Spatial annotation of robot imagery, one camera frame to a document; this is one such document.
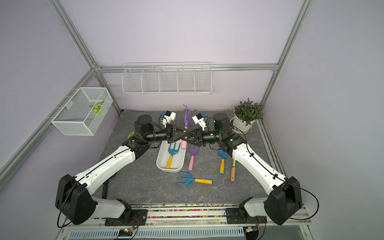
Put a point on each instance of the green leaf in basket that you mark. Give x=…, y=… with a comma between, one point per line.
x=99, y=109

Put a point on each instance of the teal fork yellow handle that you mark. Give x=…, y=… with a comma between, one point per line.
x=187, y=179

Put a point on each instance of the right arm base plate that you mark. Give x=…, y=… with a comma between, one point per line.
x=239, y=216

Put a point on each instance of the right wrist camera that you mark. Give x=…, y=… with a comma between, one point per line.
x=200, y=120

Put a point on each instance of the white mesh wall basket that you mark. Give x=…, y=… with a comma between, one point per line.
x=76, y=118

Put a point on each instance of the white vented cable duct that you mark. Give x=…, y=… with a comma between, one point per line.
x=157, y=233

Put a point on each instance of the teal rake yellow handle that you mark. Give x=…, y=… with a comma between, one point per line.
x=173, y=150
x=223, y=156

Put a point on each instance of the white wire wall shelf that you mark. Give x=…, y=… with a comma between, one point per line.
x=167, y=78

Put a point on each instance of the aluminium frame rails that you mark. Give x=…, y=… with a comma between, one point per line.
x=42, y=59

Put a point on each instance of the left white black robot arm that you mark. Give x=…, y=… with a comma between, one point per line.
x=75, y=198

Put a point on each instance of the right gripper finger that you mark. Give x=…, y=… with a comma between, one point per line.
x=191, y=133
x=194, y=141

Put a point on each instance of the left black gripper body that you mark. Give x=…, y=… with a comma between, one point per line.
x=169, y=137

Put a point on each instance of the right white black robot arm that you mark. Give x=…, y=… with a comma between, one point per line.
x=284, y=194

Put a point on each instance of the large potted plant white pot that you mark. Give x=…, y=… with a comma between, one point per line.
x=245, y=114

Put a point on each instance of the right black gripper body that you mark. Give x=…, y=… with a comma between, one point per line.
x=200, y=137

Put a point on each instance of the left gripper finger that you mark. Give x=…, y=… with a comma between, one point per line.
x=177, y=136
x=179, y=129

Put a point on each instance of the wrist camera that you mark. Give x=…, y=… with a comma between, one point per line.
x=200, y=120
x=168, y=117

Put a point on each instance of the purple rake pink handle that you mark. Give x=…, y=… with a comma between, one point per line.
x=193, y=150
x=186, y=121

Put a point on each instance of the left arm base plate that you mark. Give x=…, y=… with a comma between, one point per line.
x=135, y=217

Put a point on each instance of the white storage box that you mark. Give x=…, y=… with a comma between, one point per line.
x=163, y=157

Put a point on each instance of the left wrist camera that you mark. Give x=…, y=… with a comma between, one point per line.
x=168, y=117

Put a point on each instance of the small potted plant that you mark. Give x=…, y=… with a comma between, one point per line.
x=131, y=134

